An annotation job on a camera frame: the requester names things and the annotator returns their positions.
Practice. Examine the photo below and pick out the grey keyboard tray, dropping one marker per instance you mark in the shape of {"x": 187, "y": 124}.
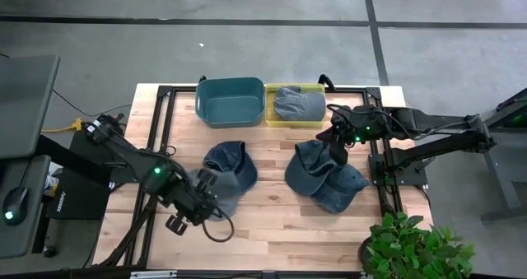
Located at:
{"x": 24, "y": 238}

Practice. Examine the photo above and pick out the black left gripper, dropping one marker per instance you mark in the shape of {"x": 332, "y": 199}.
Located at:
{"x": 193, "y": 207}

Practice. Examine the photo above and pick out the teal plastic bin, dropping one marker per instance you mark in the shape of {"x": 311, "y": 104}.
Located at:
{"x": 230, "y": 106}

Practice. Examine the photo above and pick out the grey metal stand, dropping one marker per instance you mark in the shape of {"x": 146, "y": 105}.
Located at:
{"x": 500, "y": 180}

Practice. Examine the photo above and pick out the green leafy plant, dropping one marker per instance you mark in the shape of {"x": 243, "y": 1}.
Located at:
{"x": 411, "y": 250}

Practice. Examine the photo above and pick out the white yellow packet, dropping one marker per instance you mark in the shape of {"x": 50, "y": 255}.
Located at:
{"x": 51, "y": 184}

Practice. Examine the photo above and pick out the light grey denim cap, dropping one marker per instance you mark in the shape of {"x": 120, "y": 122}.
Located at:
{"x": 300, "y": 104}

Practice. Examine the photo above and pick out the yellow plug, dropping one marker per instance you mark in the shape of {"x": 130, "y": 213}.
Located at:
{"x": 74, "y": 126}

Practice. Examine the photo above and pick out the black plant pot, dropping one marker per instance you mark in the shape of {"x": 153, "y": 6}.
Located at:
{"x": 362, "y": 250}

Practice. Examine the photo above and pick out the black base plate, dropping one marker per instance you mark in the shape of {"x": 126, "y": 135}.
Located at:
{"x": 416, "y": 174}

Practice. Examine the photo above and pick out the dark navy denim cap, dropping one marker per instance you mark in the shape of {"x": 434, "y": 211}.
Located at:
{"x": 243, "y": 176}

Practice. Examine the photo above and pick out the slate blue denim cap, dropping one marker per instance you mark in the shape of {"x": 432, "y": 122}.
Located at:
{"x": 304, "y": 176}

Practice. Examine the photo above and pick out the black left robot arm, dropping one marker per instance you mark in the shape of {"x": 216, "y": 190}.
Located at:
{"x": 136, "y": 159}

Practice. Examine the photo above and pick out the yellow translucent plastic bin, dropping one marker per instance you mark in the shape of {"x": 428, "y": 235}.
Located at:
{"x": 268, "y": 106}

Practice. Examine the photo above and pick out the silver aluminium extrusion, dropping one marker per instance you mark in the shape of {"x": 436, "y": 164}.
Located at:
{"x": 152, "y": 274}

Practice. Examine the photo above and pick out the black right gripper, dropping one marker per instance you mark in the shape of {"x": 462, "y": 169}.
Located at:
{"x": 362, "y": 124}

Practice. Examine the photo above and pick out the black box white print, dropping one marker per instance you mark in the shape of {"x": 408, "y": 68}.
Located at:
{"x": 82, "y": 188}

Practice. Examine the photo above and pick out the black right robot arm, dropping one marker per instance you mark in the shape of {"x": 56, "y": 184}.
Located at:
{"x": 436, "y": 141}

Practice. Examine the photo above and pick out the black computer mouse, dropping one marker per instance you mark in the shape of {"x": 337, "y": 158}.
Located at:
{"x": 15, "y": 203}

